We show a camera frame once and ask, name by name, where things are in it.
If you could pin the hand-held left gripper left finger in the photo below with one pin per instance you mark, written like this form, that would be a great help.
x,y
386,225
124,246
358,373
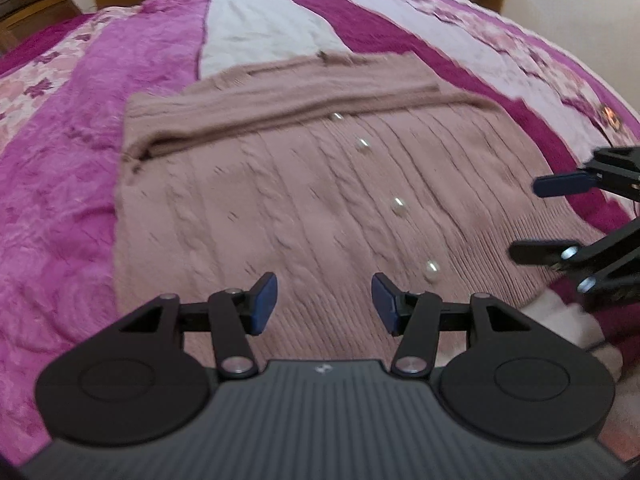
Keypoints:
x,y
263,305

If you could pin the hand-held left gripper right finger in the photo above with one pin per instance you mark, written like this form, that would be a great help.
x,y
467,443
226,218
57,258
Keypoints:
x,y
385,305

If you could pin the dark wooden headboard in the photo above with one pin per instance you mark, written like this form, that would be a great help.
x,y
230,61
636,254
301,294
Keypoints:
x,y
35,5

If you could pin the pink striped floral blanket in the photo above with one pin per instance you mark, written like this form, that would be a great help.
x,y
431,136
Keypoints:
x,y
60,210

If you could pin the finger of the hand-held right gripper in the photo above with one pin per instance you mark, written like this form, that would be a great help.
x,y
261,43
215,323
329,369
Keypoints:
x,y
560,184
537,254

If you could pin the pink knit sweater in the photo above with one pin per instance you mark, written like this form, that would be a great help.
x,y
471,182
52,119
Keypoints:
x,y
275,200

